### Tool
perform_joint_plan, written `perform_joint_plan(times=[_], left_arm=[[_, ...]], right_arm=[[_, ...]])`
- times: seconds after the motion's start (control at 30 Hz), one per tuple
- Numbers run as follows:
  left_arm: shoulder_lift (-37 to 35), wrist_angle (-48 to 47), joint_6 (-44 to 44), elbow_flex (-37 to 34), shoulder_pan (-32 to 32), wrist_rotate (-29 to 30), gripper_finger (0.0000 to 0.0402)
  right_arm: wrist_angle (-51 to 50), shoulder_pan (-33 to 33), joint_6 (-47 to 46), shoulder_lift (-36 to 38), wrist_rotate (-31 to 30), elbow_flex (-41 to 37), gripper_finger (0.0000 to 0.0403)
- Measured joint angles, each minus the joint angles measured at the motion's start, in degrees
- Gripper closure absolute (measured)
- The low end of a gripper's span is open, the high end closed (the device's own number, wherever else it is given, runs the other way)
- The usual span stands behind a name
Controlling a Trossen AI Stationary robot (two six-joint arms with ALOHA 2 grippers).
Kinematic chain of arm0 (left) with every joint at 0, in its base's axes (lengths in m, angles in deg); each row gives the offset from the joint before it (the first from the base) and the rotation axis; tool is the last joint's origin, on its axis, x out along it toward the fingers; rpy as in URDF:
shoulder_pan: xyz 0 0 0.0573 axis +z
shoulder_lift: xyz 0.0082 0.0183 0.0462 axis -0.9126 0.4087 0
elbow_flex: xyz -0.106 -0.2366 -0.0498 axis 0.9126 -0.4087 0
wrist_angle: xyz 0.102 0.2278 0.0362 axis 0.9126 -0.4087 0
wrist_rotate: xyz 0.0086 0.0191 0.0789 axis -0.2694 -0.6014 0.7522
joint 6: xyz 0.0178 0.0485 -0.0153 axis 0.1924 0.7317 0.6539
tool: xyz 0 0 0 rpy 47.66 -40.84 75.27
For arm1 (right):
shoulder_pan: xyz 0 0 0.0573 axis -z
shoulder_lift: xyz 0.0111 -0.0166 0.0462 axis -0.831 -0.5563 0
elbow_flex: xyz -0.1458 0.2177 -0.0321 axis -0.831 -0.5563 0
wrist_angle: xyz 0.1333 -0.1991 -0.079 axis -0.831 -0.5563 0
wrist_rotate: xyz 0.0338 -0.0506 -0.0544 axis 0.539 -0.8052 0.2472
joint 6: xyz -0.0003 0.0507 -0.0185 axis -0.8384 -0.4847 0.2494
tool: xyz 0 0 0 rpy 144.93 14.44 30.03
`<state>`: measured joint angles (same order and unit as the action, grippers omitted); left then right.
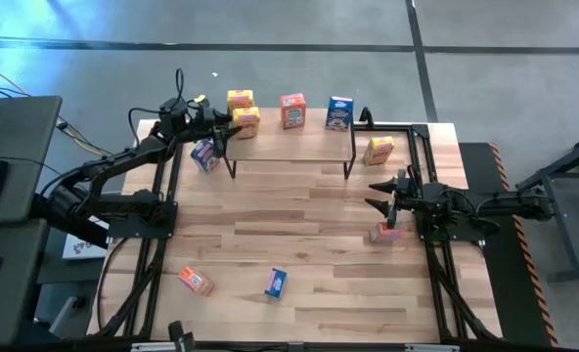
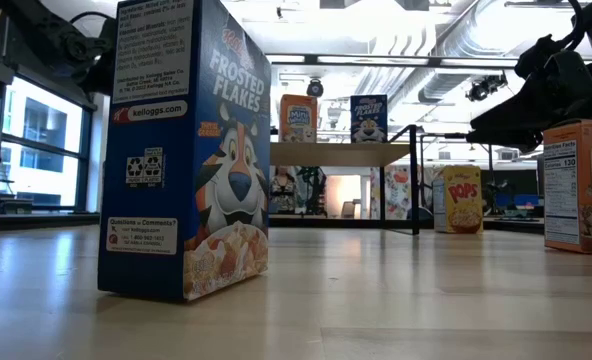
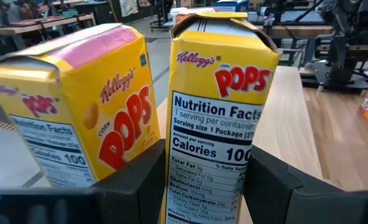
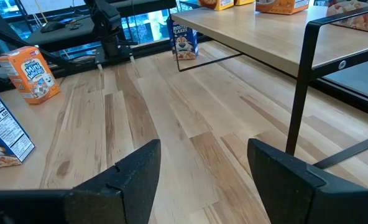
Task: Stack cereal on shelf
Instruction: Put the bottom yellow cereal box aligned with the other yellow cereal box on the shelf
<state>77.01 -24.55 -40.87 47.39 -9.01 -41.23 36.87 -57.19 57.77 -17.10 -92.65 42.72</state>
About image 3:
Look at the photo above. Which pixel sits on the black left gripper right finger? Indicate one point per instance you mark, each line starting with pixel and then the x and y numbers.
pixel 302 202

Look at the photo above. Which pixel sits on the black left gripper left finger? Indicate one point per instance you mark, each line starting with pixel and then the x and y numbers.
pixel 103 205

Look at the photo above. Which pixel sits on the person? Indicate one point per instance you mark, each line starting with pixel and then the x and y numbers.
pixel 2 11

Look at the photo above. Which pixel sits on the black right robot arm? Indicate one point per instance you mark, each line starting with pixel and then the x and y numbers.
pixel 342 37

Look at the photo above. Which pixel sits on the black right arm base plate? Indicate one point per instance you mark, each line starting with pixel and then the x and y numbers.
pixel 336 79

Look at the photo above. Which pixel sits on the blue Frosted Flakes cereal box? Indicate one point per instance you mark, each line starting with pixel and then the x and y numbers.
pixel 230 4

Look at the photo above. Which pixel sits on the yellow Corn Pops cereal box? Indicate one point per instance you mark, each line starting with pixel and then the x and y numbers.
pixel 87 102
pixel 215 124

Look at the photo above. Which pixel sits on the wooden background table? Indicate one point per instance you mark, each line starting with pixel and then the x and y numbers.
pixel 41 26

